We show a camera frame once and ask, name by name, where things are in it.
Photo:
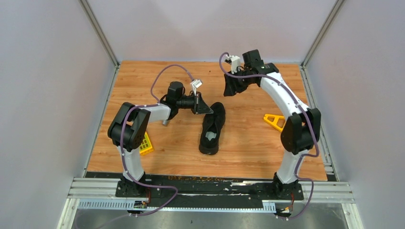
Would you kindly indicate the colourful toy block stack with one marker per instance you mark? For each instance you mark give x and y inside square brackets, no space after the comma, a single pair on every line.
[146,145]

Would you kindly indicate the black sneaker shoe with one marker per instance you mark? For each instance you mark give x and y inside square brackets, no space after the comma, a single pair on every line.
[211,129]

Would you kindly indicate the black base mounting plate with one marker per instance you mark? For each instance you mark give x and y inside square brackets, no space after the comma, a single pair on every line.
[209,192]

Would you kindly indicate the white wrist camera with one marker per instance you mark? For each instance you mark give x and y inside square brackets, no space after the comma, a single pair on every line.
[195,84]
[234,61]

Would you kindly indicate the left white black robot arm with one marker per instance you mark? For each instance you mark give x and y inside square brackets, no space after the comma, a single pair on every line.
[129,126]

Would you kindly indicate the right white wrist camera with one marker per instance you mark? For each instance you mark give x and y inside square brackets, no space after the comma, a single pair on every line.
[234,61]

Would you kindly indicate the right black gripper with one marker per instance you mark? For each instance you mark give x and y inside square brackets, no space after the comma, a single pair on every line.
[231,88]

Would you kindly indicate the aluminium frame rail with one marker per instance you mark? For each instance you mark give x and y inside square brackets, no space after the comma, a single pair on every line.
[91,193]

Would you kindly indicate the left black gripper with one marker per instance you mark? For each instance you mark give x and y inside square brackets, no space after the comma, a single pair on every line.
[199,107]

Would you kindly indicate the yellow triangular toy piece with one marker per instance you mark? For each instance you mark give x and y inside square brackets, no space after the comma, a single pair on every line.
[275,121]

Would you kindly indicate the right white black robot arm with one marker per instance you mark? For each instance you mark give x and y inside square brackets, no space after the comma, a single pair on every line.
[301,131]

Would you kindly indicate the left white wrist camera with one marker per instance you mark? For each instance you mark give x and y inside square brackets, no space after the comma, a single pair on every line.
[195,84]

